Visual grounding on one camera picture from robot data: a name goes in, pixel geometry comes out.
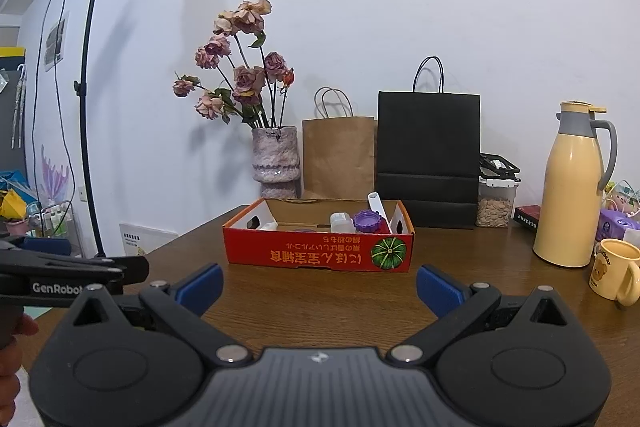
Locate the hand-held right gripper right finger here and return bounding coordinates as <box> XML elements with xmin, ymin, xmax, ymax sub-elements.
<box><xmin>385</xmin><ymin>264</ymin><xmax>581</xmax><ymax>365</ymax></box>

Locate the pink marbled ceramic vase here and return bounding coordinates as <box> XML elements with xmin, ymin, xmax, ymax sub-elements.
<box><xmin>251</xmin><ymin>126</ymin><xmax>302</xmax><ymax>199</ymax></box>

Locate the bunch of dried roses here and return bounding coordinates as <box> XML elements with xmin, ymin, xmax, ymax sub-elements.
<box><xmin>172</xmin><ymin>0</ymin><xmax>297</xmax><ymax>130</ymax></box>

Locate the red lint brush white handle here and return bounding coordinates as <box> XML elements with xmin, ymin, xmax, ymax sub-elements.
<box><xmin>366</xmin><ymin>192</ymin><xmax>392</xmax><ymax>234</ymax></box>

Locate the person's left hand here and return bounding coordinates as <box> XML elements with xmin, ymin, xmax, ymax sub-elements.
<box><xmin>0</xmin><ymin>313</ymin><xmax>40</xmax><ymax>410</ymax></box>

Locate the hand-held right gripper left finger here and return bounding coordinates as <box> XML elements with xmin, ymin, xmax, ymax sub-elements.
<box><xmin>62</xmin><ymin>263</ymin><xmax>252</xmax><ymax>365</ymax></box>

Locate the yellow bag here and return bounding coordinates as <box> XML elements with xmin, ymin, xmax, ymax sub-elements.
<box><xmin>0</xmin><ymin>188</ymin><xmax>28</xmax><ymax>222</ymax></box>

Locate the yellow thermos jug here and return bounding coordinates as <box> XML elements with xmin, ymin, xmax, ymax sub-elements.
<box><xmin>532</xmin><ymin>102</ymin><xmax>618</xmax><ymax>268</ymax></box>

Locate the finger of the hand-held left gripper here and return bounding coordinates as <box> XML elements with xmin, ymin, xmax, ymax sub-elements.
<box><xmin>0</xmin><ymin>249</ymin><xmax>150</xmax><ymax>281</ymax></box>
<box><xmin>0</xmin><ymin>234</ymin><xmax>72</xmax><ymax>258</ymax></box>

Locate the wall picture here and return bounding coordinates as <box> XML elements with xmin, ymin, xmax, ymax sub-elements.
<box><xmin>44</xmin><ymin>13</ymin><xmax>69</xmax><ymax>72</ymax></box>

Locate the purple tissue packet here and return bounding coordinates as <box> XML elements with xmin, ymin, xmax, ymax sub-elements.
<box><xmin>595</xmin><ymin>208</ymin><xmax>640</xmax><ymax>244</ymax></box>

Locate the white bottle blue print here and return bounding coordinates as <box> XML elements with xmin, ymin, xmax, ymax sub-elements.
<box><xmin>329</xmin><ymin>211</ymin><xmax>362</xmax><ymax>235</ymax></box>

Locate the cluttered metal wire rack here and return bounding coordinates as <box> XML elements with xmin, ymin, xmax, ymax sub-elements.
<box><xmin>25</xmin><ymin>199</ymin><xmax>76</xmax><ymax>240</ymax></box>

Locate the yellow bear mug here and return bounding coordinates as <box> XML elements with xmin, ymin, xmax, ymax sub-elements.
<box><xmin>591</xmin><ymin>238</ymin><xmax>640</xmax><ymax>308</ymax></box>

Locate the black paper bag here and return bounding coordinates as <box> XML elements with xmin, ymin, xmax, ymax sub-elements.
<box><xmin>376</xmin><ymin>56</ymin><xmax>482</xmax><ymax>229</ymax></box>

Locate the clear printed bag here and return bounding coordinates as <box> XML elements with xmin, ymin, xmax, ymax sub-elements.
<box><xmin>605</xmin><ymin>179</ymin><xmax>640</xmax><ymax>210</ymax></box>

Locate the dark grey cabinet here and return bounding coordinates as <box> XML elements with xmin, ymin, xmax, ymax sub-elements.
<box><xmin>0</xmin><ymin>68</ymin><xmax>27</xmax><ymax>172</ymax></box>

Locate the dark red small box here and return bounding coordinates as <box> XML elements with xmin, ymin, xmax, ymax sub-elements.
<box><xmin>513</xmin><ymin>205</ymin><xmax>543</xmax><ymax>229</ymax></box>

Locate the purple flower wall sticker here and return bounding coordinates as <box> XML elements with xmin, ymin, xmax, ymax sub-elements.
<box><xmin>40</xmin><ymin>144</ymin><xmax>71</xmax><ymax>202</ymax></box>

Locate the purple bottle cap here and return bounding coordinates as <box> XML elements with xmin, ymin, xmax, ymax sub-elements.
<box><xmin>353</xmin><ymin>210</ymin><xmax>383</xmax><ymax>235</ymax></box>

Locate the orange cardboard box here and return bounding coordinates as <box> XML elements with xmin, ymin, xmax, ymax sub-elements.
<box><xmin>222</xmin><ymin>198</ymin><xmax>416</xmax><ymax>273</ymax></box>

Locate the clear seed container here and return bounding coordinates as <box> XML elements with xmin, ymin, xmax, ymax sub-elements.
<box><xmin>475</xmin><ymin>153</ymin><xmax>521</xmax><ymax>229</ymax></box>

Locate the brown paper bag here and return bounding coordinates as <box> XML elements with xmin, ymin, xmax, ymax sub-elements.
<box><xmin>302</xmin><ymin>87</ymin><xmax>377</xmax><ymax>200</ymax></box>

